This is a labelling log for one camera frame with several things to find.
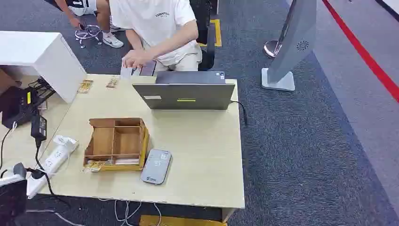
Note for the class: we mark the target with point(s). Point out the grey card reader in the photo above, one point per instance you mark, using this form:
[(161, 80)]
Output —
[(156, 167)]

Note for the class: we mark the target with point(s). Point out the seated person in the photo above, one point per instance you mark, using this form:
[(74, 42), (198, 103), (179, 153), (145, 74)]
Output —
[(156, 21)]

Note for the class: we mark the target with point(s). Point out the white power strip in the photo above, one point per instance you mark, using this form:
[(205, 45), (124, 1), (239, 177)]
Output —
[(53, 162)]

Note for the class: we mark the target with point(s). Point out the black plug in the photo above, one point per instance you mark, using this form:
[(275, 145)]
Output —
[(38, 173)]

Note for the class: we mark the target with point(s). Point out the person's left hand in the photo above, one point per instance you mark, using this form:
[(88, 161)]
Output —
[(142, 57)]

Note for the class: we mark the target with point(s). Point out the red floor tape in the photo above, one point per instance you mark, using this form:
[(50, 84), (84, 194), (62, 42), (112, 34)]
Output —
[(361, 51)]

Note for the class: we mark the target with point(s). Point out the black power adapter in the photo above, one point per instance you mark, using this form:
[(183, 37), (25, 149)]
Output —
[(38, 127)]

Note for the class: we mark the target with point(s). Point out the black desktop device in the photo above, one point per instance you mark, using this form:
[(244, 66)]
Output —
[(17, 106)]

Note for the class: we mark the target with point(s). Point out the white card stack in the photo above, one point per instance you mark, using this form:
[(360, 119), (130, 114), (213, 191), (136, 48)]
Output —
[(127, 161)]

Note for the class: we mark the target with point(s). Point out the person's right hand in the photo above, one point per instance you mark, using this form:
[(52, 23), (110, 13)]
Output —
[(127, 62)]

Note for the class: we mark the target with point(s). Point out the crouching person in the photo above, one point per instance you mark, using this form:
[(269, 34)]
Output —
[(93, 12)]

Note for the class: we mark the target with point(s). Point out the gold card stack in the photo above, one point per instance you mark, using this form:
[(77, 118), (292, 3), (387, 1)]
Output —
[(95, 166)]

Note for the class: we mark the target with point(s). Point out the grey standing kiosk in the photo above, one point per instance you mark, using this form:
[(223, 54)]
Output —
[(291, 43)]

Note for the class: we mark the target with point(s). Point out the white cabinet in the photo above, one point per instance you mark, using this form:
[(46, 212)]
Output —
[(46, 59)]

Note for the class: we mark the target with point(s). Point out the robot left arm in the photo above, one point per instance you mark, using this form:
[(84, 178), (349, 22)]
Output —
[(12, 202)]

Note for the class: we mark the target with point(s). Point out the chrome stanchion base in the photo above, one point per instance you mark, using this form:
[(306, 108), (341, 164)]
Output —
[(270, 49)]

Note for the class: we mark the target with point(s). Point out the black office chair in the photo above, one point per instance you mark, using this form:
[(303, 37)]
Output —
[(204, 34)]

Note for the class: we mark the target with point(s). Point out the wooden card box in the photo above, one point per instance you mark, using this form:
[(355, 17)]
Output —
[(117, 143)]

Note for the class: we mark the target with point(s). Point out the yellow floor tape square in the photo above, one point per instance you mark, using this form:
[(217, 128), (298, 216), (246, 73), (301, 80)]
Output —
[(217, 32)]

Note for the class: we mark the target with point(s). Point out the grey laptop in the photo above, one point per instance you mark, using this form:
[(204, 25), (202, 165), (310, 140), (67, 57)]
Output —
[(187, 95)]

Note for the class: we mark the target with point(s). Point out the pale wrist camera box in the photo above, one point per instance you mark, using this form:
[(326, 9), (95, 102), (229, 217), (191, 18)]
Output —
[(15, 176)]

